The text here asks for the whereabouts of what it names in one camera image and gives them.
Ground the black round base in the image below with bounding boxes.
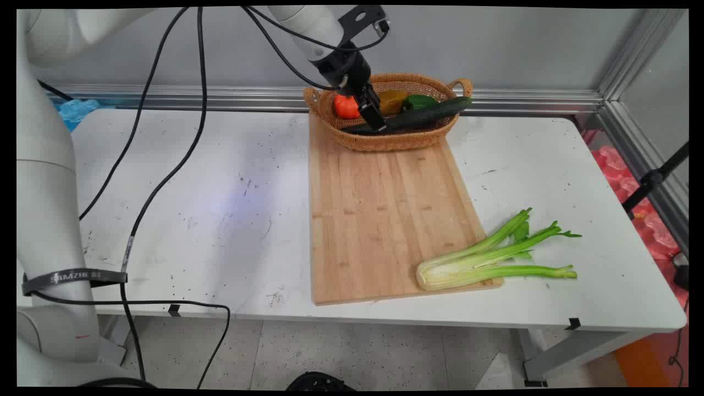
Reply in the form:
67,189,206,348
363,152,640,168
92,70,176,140
285,371,356,392

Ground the black cable along table edge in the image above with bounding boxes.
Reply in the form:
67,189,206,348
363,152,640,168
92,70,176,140
30,289,232,389

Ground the black velcro strap with print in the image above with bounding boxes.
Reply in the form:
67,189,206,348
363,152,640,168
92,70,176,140
22,268,129,297

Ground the yellow bell pepper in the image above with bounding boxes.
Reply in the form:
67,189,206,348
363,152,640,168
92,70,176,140
378,90,409,116

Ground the green bell pepper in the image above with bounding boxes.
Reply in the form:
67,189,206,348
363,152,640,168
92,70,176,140
401,94,439,113

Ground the woven wicker basket with handles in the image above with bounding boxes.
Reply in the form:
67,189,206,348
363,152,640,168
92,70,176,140
304,73,474,152

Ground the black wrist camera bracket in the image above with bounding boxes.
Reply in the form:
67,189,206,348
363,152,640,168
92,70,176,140
337,5,392,43

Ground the dark green cucumber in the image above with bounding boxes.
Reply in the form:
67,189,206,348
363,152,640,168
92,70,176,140
341,97,473,136

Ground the black tripod pole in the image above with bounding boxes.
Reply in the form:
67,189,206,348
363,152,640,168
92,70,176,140
621,141,689,219

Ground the aluminium frame corner post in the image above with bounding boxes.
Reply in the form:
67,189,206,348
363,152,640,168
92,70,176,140
597,8,689,256

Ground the grey table leg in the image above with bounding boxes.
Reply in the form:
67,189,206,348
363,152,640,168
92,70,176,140
521,328,654,387

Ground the thin black cable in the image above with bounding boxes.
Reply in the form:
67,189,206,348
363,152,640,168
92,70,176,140
79,7,190,222

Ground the green celery bunch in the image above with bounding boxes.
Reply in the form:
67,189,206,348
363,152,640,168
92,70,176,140
416,207,582,292

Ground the aluminium frame rail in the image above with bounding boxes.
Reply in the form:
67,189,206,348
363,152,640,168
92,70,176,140
47,84,606,116

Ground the red tomato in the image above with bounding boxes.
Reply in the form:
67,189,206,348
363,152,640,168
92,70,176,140
334,95,361,120

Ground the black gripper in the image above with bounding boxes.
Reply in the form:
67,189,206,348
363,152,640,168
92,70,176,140
311,48,389,133

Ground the blue cloth object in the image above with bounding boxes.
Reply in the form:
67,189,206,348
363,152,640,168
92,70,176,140
57,98,101,132

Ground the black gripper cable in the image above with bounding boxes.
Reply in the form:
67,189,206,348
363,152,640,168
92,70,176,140
241,7,391,91

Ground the wooden cutting board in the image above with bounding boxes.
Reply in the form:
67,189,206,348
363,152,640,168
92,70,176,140
308,113,504,306

